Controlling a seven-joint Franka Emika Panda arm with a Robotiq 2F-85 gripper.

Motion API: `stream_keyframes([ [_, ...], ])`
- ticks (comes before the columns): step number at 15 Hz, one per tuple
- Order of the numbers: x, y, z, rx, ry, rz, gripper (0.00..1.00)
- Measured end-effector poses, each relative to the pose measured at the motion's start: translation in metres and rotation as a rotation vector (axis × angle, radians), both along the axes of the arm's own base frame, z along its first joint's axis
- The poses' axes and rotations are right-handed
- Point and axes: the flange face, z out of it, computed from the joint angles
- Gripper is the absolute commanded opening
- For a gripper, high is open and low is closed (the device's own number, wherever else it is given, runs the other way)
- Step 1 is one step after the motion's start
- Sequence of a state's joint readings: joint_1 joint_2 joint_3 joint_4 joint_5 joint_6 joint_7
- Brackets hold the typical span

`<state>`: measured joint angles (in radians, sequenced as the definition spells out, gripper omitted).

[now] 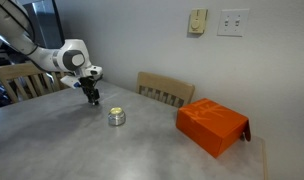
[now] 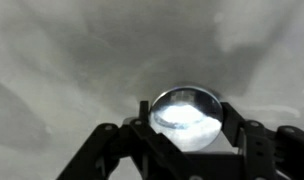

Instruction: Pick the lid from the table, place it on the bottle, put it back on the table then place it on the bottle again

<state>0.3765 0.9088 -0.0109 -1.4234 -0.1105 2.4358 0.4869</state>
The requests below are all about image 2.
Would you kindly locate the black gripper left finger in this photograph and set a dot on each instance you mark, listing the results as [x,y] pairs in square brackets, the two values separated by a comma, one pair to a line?
[144,111]

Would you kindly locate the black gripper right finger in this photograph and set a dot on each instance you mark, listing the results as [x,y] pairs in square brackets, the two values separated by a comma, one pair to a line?
[232,121]

